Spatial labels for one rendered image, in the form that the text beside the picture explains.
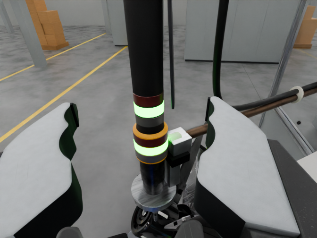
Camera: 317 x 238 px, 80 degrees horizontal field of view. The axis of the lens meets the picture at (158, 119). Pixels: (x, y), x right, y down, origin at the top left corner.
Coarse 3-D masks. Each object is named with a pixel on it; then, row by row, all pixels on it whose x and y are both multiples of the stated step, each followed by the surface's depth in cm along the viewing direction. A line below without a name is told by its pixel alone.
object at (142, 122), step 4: (136, 116) 21; (160, 116) 21; (136, 120) 22; (140, 120) 21; (144, 120) 21; (148, 120) 21; (152, 120) 21; (156, 120) 21; (160, 120) 21; (140, 124) 21; (144, 124) 21; (148, 124) 21; (152, 124) 21; (156, 124) 21
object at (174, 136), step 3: (177, 132) 26; (168, 135) 26; (171, 135) 26; (174, 135) 26; (177, 135) 26; (180, 135) 26; (168, 138) 26; (171, 138) 25; (174, 138) 26; (177, 138) 26
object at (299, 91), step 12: (228, 0) 19; (216, 36) 21; (216, 48) 22; (216, 60) 23; (216, 72) 23; (216, 84) 24; (312, 84) 37; (216, 96) 26; (276, 96) 33; (288, 96) 34; (300, 96) 35; (240, 108) 29
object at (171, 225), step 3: (186, 216) 50; (189, 216) 50; (195, 216) 48; (180, 219) 49; (186, 219) 48; (189, 219) 47; (177, 222) 47; (180, 222) 46; (168, 225) 46; (171, 225) 45; (177, 225) 44; (165, 228) 45; (168, 228) 44; (171, 228) 43; (174, 228) 43
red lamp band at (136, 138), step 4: (136, 136) 22; (164, 136) 22; (136, 140) 23; (140, 140) 22; (144, 140) 22; (148, 140) 22; (152, 140) 22; (156, 140) 22; (160, 140) 22; (164, 140) 23; (140, 144) 22; (144, 144) 22; (148, 144) 22; (152, 144) 22; (156, 144) 22; (160, 144) 23
